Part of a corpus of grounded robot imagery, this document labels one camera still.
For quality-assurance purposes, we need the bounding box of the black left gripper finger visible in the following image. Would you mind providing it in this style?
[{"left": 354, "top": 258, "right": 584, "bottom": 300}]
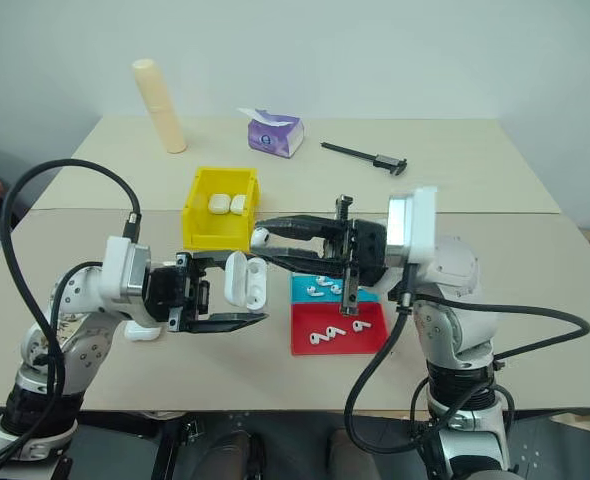
[
  {"left": 182, "top": 312, "right": 271, "bottom": 335},
  {"left": 191, "top": 251, "right": 232, "bottom": 274}
]

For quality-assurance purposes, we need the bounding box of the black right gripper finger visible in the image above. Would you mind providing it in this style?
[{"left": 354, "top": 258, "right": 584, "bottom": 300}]
[
  {"left": 254, "top": 213, "right": 347, "bottom": 242},
  {"left": 248, "top": 243, "right": 350, "bottom": 275}
]

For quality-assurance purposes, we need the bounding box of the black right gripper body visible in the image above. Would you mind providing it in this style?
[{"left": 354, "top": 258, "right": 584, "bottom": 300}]
[{"left": 323, "top": 194, "right": 391, "bottom": 317}]

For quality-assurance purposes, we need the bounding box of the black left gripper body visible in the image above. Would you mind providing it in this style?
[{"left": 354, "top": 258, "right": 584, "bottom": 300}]
[{"left": 143, "top": 252, "right": 214, "bottom": 334}]

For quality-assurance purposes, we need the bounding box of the yellow plastic bin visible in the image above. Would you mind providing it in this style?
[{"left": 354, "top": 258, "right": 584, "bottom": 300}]
[{"left": 180, "top": 166, "right": 263, "bottom": 253}]

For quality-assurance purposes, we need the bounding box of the black caliper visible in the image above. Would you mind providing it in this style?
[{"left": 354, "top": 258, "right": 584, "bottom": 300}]
[{"left": 319, "top": 141, "right": 409, "bottom": 178}]

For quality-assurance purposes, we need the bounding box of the purple tissue pack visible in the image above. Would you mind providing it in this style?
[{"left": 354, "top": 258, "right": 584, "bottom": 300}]
[{"left": 236, "top": 105, "right": 306, "bottom": 159}]

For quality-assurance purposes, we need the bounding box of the red and blue tray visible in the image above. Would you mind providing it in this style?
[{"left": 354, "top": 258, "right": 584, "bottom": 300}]
[{"left": 289, "top": 271, "right": 393, "bottom": 358}]

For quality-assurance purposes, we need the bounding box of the beige cylinder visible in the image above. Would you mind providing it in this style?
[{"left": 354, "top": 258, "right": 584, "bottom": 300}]
[{"left": 131, "top": 58, "right": 188, "bottom": 154}]

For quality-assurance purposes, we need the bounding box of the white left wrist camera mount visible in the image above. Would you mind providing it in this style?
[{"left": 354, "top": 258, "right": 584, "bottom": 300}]
[{"left": 98, "top": 236, "right": 152, "bottom": 307}]

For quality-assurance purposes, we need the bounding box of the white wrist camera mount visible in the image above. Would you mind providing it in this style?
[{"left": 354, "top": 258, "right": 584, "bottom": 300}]
[
  {"left": 98, "top": 236, "right": 152, "bottom": 307},
  {"left": 385, "top": 185, "right": 439, "bottom": 267}
]

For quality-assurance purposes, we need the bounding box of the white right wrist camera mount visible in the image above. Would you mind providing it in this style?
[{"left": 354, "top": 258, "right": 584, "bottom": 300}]
[{"left": 385, "top": 185, "right": 439, "bottom": 267}]

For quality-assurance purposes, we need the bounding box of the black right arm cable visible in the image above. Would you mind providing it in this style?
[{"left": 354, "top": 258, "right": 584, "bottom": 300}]
[{"left": 343, "top": 262, "right": 590, "bottom": 457}]

